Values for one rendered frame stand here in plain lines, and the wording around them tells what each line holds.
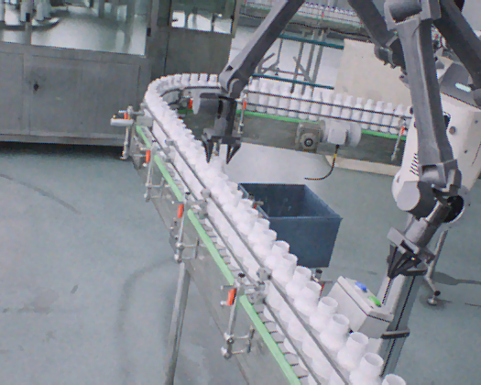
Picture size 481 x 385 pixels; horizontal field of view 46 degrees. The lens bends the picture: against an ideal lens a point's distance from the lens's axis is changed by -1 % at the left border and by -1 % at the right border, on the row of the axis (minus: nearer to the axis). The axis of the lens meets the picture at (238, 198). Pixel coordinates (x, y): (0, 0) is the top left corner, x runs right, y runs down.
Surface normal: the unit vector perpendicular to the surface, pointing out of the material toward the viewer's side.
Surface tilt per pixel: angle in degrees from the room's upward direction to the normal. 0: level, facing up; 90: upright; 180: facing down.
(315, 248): 90
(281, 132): 90
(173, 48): 90
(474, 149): 90
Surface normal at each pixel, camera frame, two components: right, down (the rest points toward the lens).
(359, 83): 0.05, 0.40
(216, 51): 0.35, 0.43
